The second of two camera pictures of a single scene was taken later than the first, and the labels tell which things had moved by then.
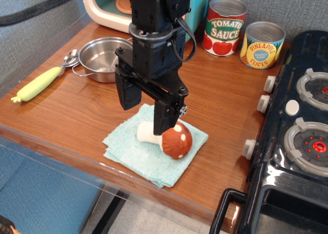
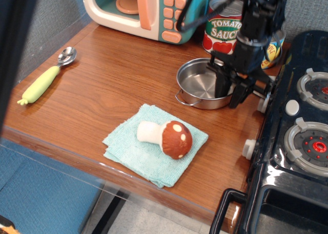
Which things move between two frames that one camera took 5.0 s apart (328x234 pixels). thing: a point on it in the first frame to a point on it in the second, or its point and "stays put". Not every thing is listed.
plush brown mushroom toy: [176, 143] stays put
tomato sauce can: [224, 22] stays put
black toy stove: [287, 158] stays put
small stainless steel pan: [98, 57] to [197, 85]
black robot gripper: [154, 62] to [237, 71]
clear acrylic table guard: [44, 189] stays put
